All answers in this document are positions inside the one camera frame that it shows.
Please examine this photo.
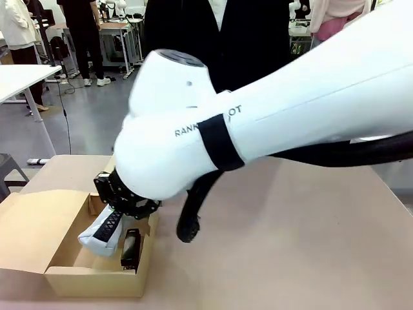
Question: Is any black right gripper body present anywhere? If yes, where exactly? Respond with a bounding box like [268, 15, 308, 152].
[93, 167, 162, 222]

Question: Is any light blue pencil case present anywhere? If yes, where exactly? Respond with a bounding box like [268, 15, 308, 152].
[77, 206, 126, 258]

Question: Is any black stapler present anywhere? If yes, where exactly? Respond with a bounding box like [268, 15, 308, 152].
[119, 227, 142, 270]

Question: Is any open cardboard box, large lid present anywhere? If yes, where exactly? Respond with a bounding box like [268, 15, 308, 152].
[0, 189, 161, 298]

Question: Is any grey metal stool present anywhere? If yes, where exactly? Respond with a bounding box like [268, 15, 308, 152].
[0, 152, 30, 205]

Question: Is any white side table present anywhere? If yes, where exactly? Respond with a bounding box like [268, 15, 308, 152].
[0, 64, 63, 156]

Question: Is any background grey desk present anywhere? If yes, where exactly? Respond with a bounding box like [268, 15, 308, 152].
[48, 21, 145, 80]

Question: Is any bystander in black clothes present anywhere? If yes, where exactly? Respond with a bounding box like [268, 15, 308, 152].
[56, 0, 112, 87]

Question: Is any black tripod pole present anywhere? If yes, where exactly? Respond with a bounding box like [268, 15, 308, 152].
[32, 0, 70, 79]

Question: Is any bystander in white top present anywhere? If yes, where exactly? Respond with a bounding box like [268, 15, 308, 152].
[0, 0, 50, 112]

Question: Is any person in black cardigan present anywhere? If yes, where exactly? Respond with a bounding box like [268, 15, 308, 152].
[143, 0, 291, 95]

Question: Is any bystander in pink top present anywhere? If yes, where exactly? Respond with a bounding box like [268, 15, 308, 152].
[308, 0, 370, 50]

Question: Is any black floor cable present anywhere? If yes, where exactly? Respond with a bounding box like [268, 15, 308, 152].
[48, 76, 77, 156]

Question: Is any black velcro arm strap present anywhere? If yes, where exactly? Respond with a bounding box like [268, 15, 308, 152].
[197, 115, 245, 171]

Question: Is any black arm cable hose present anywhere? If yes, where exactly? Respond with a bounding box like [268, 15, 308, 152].
[176, 130, 413, 243]

